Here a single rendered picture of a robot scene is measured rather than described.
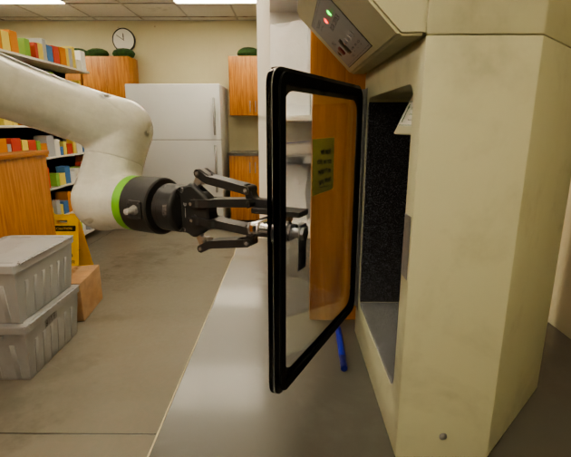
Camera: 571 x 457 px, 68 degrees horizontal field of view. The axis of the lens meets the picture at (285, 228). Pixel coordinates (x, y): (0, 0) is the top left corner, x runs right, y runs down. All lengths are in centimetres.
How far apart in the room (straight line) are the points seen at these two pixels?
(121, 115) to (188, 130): 468
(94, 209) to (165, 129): 479
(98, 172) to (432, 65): 54
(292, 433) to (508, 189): 39
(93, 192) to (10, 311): 189
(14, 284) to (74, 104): 182
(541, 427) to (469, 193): 36
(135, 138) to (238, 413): 47
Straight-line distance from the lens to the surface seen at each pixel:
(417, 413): 56
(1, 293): 257
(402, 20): 45
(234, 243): 63
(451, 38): 46
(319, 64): 81
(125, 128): 78
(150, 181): 70
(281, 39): 188
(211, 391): 69
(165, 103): 552
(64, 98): 77
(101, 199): 74
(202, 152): 543
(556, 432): 71
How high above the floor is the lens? 133
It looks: 14 degrees down
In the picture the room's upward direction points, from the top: straight up
